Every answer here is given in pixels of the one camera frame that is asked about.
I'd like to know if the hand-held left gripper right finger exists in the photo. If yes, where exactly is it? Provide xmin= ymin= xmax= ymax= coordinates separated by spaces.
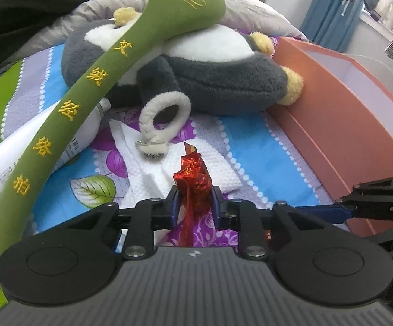
xmin=212 ymin=186 xmax=334 ymax=260

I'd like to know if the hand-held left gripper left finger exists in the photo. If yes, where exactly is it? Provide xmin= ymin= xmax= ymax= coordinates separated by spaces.
xmin=61 ymin=185 xmax=180 ymax=260

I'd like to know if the red foil wrapper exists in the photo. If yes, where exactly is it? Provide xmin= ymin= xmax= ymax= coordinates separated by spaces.
xmin=172 ymin=143 xmax=214 ymax=247

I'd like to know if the orange cardboard box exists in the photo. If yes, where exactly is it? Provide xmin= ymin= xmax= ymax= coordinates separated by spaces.
xmin=266 ymin=37 xmax=393 ymax=238

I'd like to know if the white paper tissue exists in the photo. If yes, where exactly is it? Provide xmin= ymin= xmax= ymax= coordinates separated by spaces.
xmin=109 ymin=119 xmax=244 ymax=208

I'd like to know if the striped floral bed sheet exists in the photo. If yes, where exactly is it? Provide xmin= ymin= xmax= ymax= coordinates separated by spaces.
xmin=0 ymin=34 xmax=336 ymax=321

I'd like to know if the green plush massage stick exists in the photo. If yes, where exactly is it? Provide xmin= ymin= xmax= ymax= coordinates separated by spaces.
xmin=0 ymin=0 xmax=227 ymax=284

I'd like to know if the grey penguin plush toy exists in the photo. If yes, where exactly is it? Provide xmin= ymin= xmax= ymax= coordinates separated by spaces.
xmin=61 ymin=7 xmax=304 ymax=116

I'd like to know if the white tube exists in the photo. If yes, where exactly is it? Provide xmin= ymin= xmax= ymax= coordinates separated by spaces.
xmin=0 ymin=98 xmax=112 ymax=225

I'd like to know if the grey duvet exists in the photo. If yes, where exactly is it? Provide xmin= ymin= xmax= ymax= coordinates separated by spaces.
xmin=30 ymin=0 xmax=307 ymax=55

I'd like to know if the blue curtain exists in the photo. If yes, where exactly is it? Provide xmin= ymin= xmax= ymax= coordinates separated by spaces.
xmin=300 ymin=0 xmax=365 ymax=46

